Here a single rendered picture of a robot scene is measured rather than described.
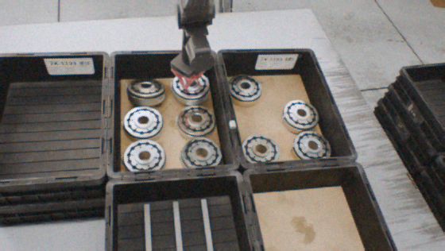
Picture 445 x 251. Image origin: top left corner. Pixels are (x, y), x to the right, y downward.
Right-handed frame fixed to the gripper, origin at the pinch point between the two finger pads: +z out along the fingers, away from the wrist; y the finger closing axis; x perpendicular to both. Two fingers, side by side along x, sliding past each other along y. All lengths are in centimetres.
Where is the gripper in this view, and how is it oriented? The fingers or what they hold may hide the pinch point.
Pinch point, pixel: (190, 81)
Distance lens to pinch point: 105.5
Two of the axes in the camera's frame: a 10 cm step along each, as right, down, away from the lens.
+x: -7.9, -5.4, 2.8
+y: 6.0, -6.2, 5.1
